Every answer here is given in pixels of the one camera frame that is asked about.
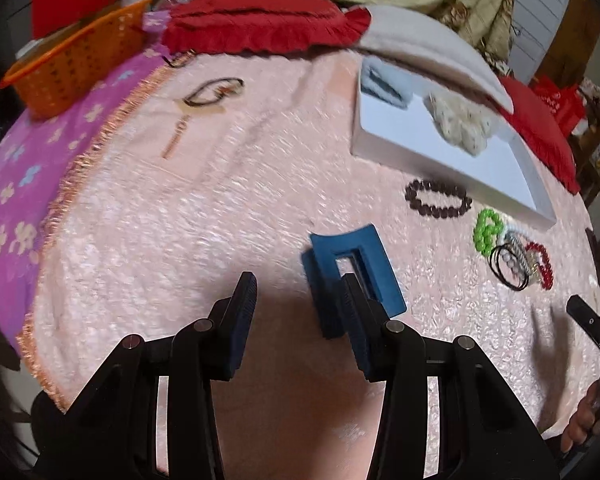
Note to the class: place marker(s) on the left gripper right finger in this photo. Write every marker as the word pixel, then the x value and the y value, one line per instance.
pixel 364 320

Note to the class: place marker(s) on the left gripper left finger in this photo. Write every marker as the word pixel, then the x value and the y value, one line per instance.
pixel 231 318

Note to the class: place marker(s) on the right hand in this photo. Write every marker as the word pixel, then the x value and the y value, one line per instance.
pixel 583 422

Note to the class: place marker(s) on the pink quilted bedspread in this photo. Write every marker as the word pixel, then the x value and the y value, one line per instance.
pixel 229 165

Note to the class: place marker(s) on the white shallow tray box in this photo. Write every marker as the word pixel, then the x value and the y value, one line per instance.
pixel 504 176

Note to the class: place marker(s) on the cream fluffy scrunchie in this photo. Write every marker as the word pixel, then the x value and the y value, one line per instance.
pixel 462 122

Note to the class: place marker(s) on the red frilled cushion right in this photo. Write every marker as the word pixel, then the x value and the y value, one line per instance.
pixel 537 126

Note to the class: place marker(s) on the red frilled cushion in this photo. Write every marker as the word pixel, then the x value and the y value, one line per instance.
pixel 537 126
pixel 262 26

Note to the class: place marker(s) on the red shopping bag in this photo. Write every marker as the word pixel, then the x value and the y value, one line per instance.
pixel 565 104

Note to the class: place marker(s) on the purple floral sheet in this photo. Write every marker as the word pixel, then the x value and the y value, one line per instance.
pixel 34 157

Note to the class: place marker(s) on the light blue fluffy scrunchie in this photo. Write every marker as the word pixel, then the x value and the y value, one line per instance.
pixel 385 82

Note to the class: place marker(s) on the red frilled cushion left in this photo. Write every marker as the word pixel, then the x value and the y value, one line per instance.
pixel 262 26

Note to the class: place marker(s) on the white pillow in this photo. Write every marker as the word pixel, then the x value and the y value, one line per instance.
pixel 415 39

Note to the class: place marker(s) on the orange plastic basket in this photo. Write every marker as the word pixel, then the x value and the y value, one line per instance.
pixel 65 66

